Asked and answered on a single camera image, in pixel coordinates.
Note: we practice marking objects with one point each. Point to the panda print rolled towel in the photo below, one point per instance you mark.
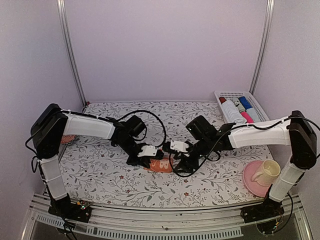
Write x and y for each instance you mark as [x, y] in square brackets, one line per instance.
[238, 104]

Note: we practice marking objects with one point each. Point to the aluminium front rail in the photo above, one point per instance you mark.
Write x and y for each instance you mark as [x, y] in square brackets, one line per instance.
[112, 222]

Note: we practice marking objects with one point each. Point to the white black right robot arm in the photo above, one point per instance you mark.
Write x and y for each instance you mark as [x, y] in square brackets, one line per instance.
[294, 131]

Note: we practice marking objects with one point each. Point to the cream ceramic mug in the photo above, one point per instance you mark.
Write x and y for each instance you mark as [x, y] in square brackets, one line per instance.
[266, 173]

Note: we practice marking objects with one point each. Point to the dark blue rolled towel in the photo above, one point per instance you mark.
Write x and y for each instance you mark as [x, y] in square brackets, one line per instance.
[245, 102]

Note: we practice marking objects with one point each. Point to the aluminium frame post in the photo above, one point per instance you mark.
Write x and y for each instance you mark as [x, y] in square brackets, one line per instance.
[61, 7]
[267, 24]

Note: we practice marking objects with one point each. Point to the left aluminium frame post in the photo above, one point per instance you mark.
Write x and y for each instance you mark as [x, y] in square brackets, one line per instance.
[61, 7]

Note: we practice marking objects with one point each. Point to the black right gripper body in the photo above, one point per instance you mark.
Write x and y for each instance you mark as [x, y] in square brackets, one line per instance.
[187, 162]

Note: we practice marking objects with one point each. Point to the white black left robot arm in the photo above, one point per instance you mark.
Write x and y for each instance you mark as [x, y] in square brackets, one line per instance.
[56, 127]

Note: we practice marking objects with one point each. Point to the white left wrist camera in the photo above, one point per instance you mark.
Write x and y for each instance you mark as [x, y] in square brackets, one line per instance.
[150, 151]

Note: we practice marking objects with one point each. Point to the dark red rolled towel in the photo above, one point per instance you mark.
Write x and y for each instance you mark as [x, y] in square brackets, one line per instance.
[222, 100]

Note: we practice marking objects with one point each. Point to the white perforated plastic basket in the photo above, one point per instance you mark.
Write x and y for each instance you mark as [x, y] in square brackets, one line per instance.
[230, 94]

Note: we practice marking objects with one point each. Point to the pale blue rolled towel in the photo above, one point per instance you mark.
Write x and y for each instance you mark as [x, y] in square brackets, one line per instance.
[254, 115]

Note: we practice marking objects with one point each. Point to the light blue terry towel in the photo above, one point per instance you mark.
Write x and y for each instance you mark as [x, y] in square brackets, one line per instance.
[232, 113]

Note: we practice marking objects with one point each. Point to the pink saucer plate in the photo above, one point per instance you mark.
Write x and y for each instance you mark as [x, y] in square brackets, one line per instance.
[253, 187]

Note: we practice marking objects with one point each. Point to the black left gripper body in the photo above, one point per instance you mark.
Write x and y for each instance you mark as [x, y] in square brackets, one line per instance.
[127, 146]

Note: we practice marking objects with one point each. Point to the pink rolled towel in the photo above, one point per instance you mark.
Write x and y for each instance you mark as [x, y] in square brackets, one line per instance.
[247, 117]

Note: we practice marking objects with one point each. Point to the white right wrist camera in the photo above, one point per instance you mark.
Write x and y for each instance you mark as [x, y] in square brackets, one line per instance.
[176, 147]

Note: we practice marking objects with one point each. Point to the orange patterned towel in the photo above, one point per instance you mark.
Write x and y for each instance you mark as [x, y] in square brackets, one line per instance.
[159, 166]

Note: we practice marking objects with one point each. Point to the floral table cover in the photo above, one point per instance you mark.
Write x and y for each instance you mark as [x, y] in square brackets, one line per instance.
[95, 171]

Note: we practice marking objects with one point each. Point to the right aluminium frame post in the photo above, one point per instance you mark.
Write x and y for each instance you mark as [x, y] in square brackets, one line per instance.
[267, 24]

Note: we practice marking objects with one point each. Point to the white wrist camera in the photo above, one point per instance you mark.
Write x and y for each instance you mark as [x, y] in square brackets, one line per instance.
[176, 147]
[150, 151]

